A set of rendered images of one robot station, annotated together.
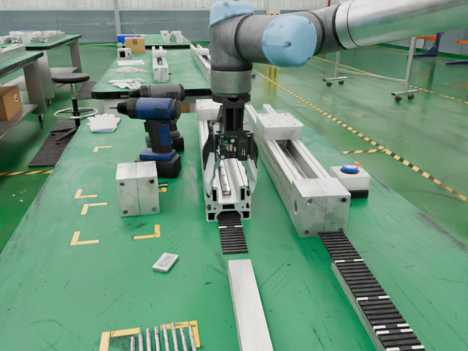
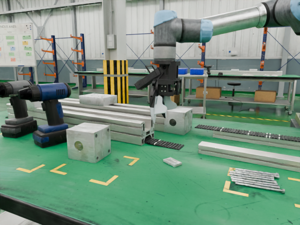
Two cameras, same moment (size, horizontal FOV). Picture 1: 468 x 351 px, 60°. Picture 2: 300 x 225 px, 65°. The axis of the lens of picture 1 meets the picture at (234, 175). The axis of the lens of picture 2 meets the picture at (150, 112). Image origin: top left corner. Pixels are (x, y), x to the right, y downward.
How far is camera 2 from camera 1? 79 cm
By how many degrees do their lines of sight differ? 53
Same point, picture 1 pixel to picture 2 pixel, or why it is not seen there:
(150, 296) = (199, 172)
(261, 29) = (197, 23)
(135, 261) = (158, 169)
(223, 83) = (171, 52)
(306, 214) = (185, 122)
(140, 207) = (103, 151)
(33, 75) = not seen: outside the picture
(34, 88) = not seen: outside the picture
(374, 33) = (215, 31)
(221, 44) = (172, 31)
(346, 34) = not seen: hidden behind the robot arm
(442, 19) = (239, 25)
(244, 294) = (229, 147)
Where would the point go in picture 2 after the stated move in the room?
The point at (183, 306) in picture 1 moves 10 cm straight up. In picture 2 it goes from (215, 167) to (217, 133)
